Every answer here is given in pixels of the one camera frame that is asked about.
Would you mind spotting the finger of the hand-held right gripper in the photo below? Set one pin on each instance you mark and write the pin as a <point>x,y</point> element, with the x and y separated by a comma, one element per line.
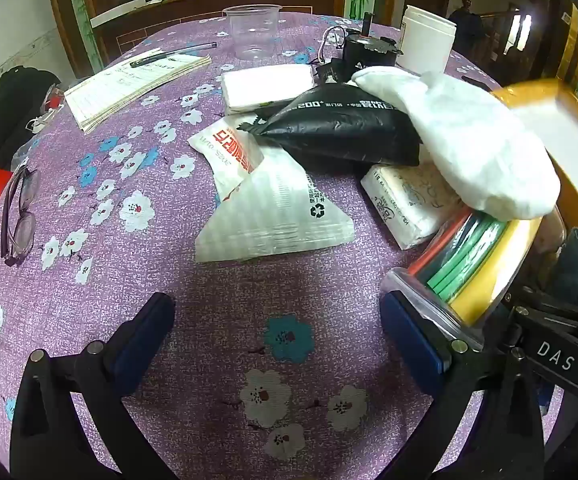
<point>544,302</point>

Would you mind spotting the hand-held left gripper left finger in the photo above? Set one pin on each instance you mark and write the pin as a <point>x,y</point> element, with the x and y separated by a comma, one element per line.
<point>144,342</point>

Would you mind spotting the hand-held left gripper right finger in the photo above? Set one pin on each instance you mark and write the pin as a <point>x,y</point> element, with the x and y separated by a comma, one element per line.
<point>414,345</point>

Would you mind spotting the bag of coloured sponges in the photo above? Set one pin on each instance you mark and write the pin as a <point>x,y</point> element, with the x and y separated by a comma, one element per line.
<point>464,270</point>

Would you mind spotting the pale pink tissue pack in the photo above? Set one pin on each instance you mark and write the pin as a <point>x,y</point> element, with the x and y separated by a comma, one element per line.
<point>409,205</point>

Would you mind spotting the white fluffy cloth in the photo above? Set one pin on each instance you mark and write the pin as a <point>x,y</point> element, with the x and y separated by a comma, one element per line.
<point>469,150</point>

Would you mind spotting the black plastic packet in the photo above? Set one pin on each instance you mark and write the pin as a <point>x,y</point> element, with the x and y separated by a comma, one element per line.
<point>339,130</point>

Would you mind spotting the blue cloth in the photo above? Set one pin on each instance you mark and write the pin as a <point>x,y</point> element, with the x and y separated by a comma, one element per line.
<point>574,265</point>

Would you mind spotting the purple floral tablecloth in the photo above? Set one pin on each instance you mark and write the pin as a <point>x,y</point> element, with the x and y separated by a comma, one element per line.
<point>219,310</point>

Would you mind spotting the purple framed glasses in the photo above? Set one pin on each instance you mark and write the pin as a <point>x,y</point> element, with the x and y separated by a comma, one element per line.
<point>19,235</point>

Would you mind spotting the white striped plastic bag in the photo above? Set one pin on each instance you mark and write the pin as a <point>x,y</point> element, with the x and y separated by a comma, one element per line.
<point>274,225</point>

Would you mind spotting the white bag with red print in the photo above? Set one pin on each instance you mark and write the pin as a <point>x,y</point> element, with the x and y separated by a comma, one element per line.
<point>224,152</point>

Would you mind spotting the paper notebook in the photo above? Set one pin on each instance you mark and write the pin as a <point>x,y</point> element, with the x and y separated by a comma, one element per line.
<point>119,90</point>

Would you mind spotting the clear bag of small items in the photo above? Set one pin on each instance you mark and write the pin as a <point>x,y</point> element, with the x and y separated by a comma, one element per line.
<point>49,105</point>

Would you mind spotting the black backpack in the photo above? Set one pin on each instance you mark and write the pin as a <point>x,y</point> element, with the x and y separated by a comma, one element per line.
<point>4,110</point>

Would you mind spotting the white tissue pack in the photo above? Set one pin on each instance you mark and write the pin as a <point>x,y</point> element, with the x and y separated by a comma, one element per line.
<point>264,87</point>

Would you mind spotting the white plastic jar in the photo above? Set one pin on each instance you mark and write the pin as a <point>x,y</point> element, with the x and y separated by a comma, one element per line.
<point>424,45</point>

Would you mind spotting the black capacitor block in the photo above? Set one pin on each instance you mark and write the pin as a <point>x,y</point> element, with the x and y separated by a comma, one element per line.
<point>331,71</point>

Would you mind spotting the black pen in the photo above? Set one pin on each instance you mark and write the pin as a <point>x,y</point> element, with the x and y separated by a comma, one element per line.
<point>174,54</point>

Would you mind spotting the black electric motor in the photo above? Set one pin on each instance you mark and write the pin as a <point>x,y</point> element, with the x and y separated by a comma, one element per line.
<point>364,52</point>

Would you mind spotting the clear plastic cup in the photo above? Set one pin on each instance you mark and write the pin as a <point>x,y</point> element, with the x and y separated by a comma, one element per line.
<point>251,35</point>

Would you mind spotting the flat white box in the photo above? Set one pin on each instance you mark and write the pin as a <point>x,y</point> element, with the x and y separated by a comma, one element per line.
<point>119,15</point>

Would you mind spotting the wooden glass cabinet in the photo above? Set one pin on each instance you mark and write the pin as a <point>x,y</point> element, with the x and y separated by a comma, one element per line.
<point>169,10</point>

